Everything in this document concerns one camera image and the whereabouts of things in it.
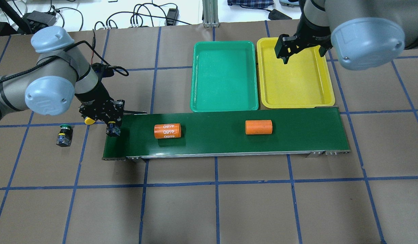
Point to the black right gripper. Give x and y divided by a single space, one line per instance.
314 33

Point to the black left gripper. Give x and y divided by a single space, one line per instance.
93 96

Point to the yellow push button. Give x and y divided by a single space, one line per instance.
113 128

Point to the orange cylinder marked 4680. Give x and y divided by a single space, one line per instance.
167 131

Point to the plain orange cylinder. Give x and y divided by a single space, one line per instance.
258 127

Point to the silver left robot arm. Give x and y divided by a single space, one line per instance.
61 74

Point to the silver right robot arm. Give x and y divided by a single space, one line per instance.
364 33

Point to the yellow plastic tray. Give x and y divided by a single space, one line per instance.
304 82

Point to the black power adapter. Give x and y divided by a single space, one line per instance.
277 15

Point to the blue plaid folded umbrella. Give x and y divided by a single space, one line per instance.
254 4

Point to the green conveyor belt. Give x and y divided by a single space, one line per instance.
295 131

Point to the green plastic tray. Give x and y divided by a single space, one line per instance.
224 77

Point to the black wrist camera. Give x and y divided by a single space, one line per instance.
103 70

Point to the aluminium frame post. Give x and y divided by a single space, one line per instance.
210 13

